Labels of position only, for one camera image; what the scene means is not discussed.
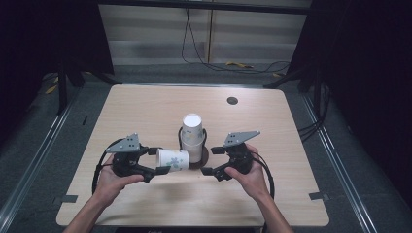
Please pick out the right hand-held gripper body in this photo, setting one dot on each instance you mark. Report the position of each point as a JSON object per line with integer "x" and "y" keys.
{"x": 239, "y": 158}

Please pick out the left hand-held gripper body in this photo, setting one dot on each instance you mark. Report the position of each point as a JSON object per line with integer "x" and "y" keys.
{"x": 124, "y": 147}

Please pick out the floral print paper cup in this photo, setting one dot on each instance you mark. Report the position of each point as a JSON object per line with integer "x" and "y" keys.
{"x": 173, "y": 160}

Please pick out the white paper cup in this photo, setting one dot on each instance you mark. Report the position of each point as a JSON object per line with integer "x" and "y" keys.
{"x": 192, "y": 136}

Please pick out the person's right hand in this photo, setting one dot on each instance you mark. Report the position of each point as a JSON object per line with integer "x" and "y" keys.
{"x": 256, "y": 181}

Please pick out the person's left hand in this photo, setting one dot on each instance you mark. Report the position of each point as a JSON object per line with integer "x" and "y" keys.
{"x": 108, "y": 181}

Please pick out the black metal stand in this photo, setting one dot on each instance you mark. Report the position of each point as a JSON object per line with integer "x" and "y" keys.
{"x": 285, "y": 79}
{"x": 62, "y": 90}

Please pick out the grey tape piece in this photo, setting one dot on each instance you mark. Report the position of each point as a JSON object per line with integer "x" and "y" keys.
{"x": 319, "y": 196}

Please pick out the yellow tape strip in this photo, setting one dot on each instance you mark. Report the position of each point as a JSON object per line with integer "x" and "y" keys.
{"x": 51, "y": 89}
{"x": 239, "y": 64}

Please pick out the black curtain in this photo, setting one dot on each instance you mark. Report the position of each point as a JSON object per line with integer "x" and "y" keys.
{"x": 366, "y": 64}
{"x": 39, "y": 35}

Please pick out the black overhead bar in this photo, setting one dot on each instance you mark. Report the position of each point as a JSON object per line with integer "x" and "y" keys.
{"x": 200, "y": 6}

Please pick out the metal floor rail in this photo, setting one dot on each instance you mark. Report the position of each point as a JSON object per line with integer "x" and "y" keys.
{"x": 35, "y": 155}
{"x": 340, "y": 161}

